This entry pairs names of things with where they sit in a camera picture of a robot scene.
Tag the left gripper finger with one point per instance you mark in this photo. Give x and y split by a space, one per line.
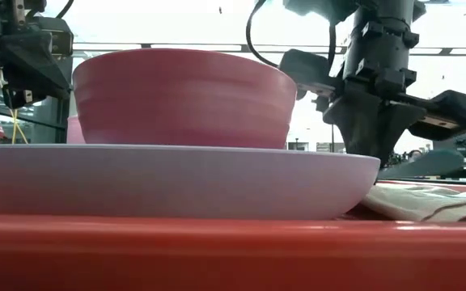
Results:
43 56
35 85

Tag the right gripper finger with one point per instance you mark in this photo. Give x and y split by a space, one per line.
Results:
358 125
395 125

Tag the pink plastic mug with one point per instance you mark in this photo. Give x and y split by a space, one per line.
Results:
74 131

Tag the beige cloth napkin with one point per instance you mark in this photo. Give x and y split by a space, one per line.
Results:
411 206

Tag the magenta plastic bowl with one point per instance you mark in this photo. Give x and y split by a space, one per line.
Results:
184 101

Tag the lavender plastic plate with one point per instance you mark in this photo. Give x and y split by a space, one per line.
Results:
176 182

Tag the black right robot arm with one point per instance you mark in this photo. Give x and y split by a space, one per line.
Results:
378 28

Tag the red plastic tray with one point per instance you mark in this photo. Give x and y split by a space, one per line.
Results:
233 258

